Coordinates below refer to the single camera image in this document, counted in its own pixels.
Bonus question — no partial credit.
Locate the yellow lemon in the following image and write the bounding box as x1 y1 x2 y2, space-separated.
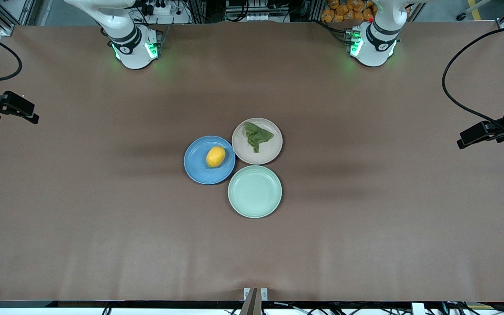
206 146 227 168

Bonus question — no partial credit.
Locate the green lettuce leaf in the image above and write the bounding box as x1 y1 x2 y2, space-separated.
243 122 275 154

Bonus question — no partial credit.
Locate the white power strip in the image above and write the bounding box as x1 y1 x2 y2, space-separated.
140 0 175 16

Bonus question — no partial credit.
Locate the blue plate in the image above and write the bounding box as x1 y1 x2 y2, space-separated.
183 135 237 186

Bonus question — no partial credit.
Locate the beige plate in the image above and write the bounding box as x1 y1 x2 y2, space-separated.
231 117 284 166

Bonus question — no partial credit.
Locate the light green plate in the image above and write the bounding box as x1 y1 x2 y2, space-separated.
227 165 283 219

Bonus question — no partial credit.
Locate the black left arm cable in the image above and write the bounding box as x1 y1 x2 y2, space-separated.
441 24 504 141

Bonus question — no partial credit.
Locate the black cable bundle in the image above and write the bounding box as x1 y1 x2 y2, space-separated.
442 292 504 315

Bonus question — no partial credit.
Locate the black base cable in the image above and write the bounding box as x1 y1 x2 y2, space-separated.
315 18 354 45

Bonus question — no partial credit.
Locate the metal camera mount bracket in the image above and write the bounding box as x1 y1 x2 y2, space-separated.
240 287 269 315

